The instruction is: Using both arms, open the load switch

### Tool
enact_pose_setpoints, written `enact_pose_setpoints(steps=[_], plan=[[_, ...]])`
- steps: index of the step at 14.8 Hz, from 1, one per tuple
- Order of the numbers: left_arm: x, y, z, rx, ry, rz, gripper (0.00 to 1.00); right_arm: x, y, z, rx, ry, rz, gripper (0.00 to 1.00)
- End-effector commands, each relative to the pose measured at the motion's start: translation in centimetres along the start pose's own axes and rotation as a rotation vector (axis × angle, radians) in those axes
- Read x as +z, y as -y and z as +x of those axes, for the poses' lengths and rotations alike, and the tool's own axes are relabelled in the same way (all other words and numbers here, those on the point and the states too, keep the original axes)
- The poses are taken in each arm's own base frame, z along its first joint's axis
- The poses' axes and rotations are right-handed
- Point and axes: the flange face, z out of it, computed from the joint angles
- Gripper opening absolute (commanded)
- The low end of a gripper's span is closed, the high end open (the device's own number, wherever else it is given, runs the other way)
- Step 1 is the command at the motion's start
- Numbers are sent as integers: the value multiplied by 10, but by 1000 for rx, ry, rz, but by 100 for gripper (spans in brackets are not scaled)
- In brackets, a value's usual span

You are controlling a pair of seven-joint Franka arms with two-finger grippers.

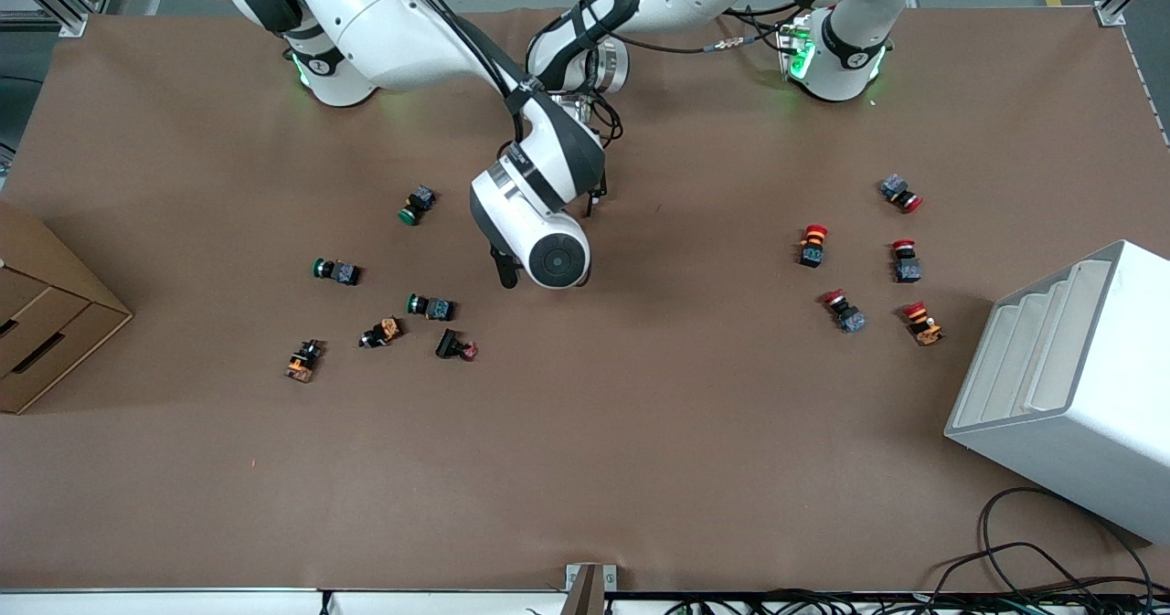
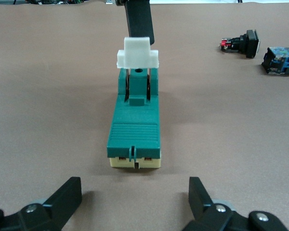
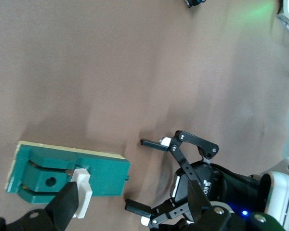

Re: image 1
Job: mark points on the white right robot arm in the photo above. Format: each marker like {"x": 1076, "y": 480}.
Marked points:
{"x": 393, "y": 30}

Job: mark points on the green push button blue block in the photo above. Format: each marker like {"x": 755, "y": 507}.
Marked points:
{"x": 336, "y": 271}
{"x": 418, "y": 205}
{"x": 430, "y": 306}

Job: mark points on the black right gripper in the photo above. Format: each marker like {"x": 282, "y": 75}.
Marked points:
{"x": 505, "y": 268}

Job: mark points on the metal table bracket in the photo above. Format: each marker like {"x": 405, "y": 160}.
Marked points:
{"x": 590, "y": 583}

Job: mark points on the white stepped rack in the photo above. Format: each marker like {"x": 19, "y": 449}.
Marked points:
{"x": 1079, "y": 414}

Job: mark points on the black push button orange block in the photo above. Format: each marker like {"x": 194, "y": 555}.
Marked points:
{"x": 303, "y": 361}
{"x": 381, "y": 333}

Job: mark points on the red push button orange block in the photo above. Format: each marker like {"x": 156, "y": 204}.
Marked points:
{"x": 813, "y": 245}
{"x": 922, "y": 323}

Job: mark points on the red push button blue block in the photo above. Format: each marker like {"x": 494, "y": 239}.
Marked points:
{"x": 906, "y": 261}
{"x": 844, "y": 311}
{"x": 900, "y": 193}

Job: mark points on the white table edge rail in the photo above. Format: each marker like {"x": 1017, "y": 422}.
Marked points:
{"x": 183, "y": 601}

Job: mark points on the black push button red block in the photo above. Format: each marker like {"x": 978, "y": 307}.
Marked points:
{"x": 454, "y": 345}

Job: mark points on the brown cardboard box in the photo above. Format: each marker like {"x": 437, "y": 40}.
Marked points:
{"x": 46, "y": 323}

